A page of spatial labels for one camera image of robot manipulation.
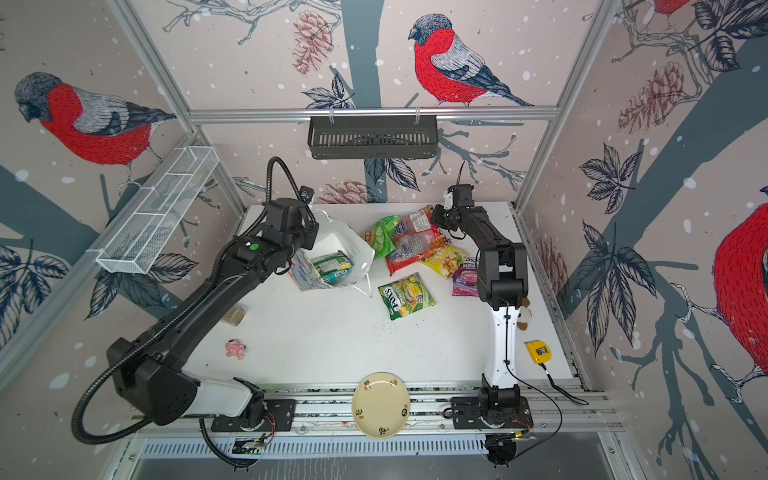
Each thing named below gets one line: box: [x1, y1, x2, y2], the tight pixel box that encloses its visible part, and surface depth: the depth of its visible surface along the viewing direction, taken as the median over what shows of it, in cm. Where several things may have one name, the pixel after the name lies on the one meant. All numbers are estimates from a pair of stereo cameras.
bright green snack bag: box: [364, 215, 402, 260], surface depth 97 cm
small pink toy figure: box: [225, 338, 247, 361], surface depth 85 cm
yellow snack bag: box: [420, 246, 469, 279], surface depth 102 cm
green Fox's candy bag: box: [378, 272, 436, 321], surface depth 94 cm
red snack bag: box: [385, 205, 449, 277], surface depth 103 cm
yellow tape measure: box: [523, 340, 553, 364], surface depth 84 cm
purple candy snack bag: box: [452, 257, 479, 297], surface depth 99 cm
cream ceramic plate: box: [352, 372, 411, 439], surface depth 76 cm
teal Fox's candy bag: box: [309, 250, 354, 285], surface depth 94 cm
